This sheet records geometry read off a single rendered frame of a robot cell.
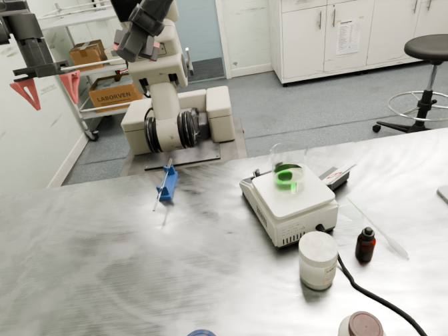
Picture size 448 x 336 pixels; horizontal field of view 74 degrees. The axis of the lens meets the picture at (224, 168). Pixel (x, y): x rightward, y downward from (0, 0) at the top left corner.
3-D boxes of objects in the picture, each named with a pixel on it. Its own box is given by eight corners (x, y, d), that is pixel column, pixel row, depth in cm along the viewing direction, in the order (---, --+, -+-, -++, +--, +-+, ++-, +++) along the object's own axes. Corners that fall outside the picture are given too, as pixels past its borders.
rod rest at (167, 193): (166, 175, 80) (163, 164, 78) (178, 174, 80) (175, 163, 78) (157, 200, 73) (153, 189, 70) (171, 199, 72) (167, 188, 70)
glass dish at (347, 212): (330, 213, 61) (331, 205, 60) (348, 200, 63) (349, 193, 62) (353, 228, 57) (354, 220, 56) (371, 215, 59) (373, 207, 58)
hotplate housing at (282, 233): (239, 189, 71) (235, 163, 66) (288, 173, 73) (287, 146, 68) (281, 262, 54) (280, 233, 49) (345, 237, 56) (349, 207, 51)
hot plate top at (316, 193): (250, 182, 60) (250, 179, 60) (303, 165, 62) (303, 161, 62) (276, 222, 51) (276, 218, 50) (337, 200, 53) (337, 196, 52)
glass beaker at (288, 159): (283, 203, 53) (282, 166, 48) (266, 184, 58) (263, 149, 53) (316, 189, 55) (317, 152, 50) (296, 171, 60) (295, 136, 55)
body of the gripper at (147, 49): (151, 58, 98) (153, 47, 91) (119, 49, 95) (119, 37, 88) (154, 40, 99) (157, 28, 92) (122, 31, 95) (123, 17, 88)
